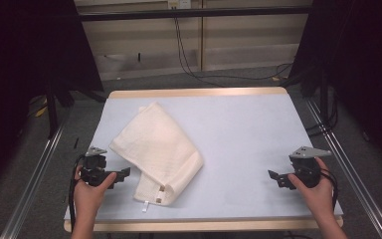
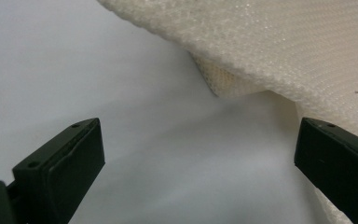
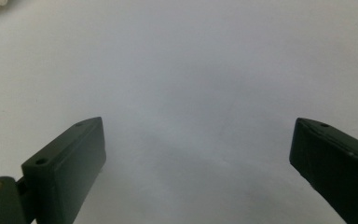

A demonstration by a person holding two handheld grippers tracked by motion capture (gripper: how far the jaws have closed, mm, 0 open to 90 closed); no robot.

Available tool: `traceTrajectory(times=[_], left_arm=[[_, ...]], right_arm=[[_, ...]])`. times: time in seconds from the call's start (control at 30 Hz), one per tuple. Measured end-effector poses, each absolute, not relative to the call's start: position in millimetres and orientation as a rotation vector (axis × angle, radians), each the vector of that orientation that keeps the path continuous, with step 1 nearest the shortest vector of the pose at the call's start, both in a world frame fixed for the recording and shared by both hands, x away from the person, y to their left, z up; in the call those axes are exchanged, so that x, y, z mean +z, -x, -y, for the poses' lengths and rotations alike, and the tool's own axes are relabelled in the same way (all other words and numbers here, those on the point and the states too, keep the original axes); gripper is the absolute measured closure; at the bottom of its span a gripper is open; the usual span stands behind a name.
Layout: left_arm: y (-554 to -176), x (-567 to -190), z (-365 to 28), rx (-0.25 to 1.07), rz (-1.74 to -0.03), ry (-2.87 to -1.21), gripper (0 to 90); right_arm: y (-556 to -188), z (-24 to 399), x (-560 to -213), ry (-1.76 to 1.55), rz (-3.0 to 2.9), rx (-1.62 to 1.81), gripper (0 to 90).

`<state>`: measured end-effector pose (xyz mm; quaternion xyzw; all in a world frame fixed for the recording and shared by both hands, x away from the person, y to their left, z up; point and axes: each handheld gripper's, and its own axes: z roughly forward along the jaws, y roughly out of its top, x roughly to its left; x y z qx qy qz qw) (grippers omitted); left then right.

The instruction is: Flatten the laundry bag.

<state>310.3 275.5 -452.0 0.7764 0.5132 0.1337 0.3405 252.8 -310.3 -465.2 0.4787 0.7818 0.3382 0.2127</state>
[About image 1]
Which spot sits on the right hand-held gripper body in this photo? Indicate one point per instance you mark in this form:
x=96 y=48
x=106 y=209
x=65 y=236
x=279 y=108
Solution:
x=306 y=167

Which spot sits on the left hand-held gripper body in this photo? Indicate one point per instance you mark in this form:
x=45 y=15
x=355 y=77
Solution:
x=94 y=167

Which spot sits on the white mesh laundry bag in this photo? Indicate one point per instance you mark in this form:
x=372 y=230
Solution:
x=159 y=149

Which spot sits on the person's left hand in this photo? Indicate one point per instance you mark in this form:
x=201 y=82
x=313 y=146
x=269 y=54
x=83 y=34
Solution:
x=89 y=195

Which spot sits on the person's right hand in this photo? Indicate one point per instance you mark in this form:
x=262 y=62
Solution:
x=313 y=199

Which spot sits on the light blue mat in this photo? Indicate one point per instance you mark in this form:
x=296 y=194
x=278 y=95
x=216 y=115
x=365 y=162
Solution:
x=245 y=149

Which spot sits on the black metal stand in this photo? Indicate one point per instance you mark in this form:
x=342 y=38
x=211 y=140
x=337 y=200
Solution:
x=51 y=113
x=325 y=99

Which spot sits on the yellow tape strip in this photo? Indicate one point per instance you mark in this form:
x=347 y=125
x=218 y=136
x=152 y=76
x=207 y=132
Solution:
x=41 y=111

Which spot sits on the wooden table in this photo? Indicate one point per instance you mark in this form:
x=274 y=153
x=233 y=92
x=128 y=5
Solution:
x=195 y=92

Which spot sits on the black curtain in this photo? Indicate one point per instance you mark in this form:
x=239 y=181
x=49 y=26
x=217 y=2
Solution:
x=364 y=66
x=20 y=59

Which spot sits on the black horizontal bar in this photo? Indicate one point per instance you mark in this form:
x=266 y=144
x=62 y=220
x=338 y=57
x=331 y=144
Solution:
x=195 y=14

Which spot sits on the metal floor rail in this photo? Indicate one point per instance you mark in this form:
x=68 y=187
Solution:
x=351 y=172
x=33 y=186

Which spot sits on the white wall outlet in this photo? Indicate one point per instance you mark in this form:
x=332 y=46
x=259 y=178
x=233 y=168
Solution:
x=179 y=3

